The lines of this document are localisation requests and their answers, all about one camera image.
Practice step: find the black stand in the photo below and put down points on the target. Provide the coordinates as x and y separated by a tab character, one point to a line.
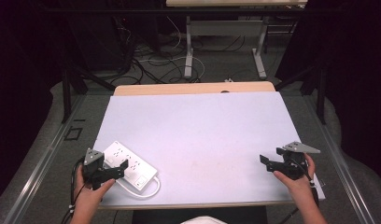
67	93
319	90

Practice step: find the white desk with metal legs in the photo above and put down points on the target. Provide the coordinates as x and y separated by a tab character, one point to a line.
226	28

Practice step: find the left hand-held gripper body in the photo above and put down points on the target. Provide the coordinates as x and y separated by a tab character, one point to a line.
92	166

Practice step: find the black floor hatch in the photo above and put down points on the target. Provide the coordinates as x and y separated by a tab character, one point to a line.
73	133

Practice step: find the person's left hand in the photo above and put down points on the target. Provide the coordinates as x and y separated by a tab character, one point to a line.
89	194

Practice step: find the white table mat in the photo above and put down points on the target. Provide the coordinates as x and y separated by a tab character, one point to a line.
198	137

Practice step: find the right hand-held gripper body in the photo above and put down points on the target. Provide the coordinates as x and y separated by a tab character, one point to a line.
293	163

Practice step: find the metal floor rail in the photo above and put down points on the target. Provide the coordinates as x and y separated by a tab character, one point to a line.
338	158
39	168

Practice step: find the person's right hand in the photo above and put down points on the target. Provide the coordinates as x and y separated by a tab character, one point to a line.
299	185

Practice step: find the white power strip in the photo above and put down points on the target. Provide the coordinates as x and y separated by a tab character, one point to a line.
138	169

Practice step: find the wooden table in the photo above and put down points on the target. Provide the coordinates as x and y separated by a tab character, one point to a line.
185	88

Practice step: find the person's white clothing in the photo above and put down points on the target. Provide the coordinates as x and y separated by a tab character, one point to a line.
203	220

